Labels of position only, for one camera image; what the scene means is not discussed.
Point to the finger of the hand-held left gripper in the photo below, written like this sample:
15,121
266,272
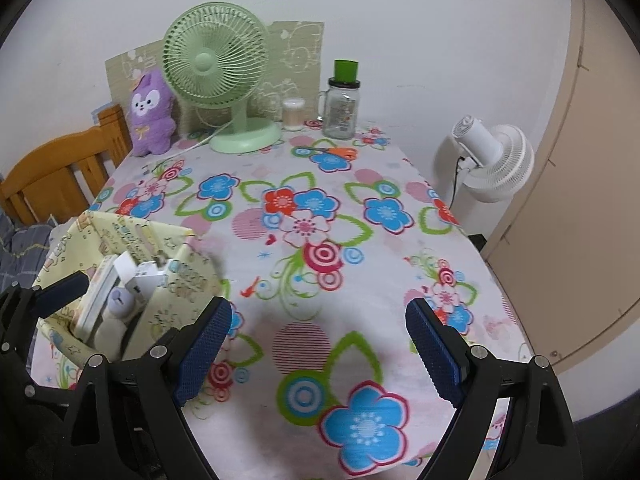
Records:
15,360
62,287

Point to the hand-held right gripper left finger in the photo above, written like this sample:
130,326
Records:
205,345

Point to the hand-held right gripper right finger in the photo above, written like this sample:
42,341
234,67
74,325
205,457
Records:
435,350

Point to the white remote control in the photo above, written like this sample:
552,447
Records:
97,300

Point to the small lavender round gadget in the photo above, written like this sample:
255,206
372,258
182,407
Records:
120,302

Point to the yellow patterned box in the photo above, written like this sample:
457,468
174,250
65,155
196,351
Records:
190,280

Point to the cream bear-shaped compact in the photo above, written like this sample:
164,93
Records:
110,335

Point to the white adapter with ports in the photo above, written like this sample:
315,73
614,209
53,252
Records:
152,275

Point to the blue plaid bedding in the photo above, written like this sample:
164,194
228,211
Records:
25,245

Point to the floral tablecloth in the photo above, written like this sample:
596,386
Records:
350,280

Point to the purple plush toy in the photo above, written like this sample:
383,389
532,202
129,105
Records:
150,120

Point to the white floor fan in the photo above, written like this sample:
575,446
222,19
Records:
505,160

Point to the beige door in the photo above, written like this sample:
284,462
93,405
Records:
590,210

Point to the clear cotton swab container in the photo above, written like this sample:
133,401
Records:
293,117

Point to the glass jar with green lid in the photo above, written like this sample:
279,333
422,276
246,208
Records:
341,115

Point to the green desk fan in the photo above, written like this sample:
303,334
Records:
210,60

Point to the beige door frame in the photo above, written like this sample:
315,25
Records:
575,60

